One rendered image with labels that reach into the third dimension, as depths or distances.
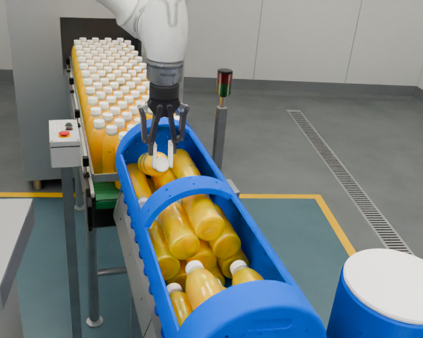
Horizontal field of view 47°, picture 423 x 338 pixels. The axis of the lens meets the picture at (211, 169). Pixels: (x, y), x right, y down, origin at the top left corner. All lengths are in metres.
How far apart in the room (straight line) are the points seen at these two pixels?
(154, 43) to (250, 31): 4.68
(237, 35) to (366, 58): 1.61
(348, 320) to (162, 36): 0.81
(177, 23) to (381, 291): 0.80
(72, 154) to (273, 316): 1.07
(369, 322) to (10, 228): 0.90
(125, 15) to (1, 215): 0.61
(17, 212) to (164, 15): 0.65
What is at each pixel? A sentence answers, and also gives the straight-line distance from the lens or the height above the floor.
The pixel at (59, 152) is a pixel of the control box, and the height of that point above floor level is 1.06.
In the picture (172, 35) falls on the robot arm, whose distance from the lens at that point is 1.17.
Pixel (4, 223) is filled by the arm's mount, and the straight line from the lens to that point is 1.36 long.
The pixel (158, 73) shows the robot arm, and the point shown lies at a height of 1.47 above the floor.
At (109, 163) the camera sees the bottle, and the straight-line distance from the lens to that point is 1.83.
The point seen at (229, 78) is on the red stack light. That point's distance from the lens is 2.03.
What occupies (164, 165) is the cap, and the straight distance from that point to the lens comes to 1.33.
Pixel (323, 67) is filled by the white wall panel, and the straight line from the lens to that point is 6.17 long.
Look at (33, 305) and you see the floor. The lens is 2.73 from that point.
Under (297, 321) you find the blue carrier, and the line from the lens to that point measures 0.91.
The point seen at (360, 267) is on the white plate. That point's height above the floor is 1.04.
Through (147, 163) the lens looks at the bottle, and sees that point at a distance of 1.37.
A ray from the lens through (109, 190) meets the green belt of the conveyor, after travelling 1.82.
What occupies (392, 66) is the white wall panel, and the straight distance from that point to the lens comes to 6.51.
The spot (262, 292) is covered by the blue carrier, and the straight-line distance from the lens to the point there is 0.88.
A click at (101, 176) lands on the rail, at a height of 0.97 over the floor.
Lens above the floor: 1.80
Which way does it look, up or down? 27 degrees down
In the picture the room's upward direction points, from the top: 5 degrees clockwise
